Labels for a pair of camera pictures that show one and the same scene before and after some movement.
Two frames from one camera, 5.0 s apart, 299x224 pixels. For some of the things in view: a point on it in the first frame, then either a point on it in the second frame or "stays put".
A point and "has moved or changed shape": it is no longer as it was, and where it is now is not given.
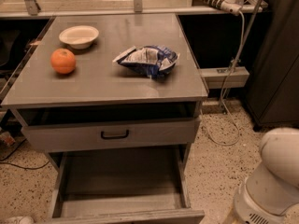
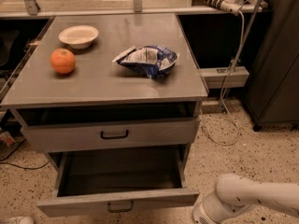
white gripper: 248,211 to 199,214
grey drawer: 123,186 has moved or changed shape
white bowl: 78,36 stays put
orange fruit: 63,61 stays put
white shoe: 21,219 stays put
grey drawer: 119,133 stays put
